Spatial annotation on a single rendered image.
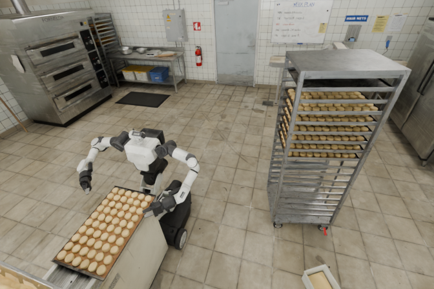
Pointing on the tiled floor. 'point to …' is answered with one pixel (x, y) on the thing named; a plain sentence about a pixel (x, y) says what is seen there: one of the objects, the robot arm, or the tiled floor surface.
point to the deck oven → (53, 64)
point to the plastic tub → (319, 279)
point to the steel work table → (151, 60)
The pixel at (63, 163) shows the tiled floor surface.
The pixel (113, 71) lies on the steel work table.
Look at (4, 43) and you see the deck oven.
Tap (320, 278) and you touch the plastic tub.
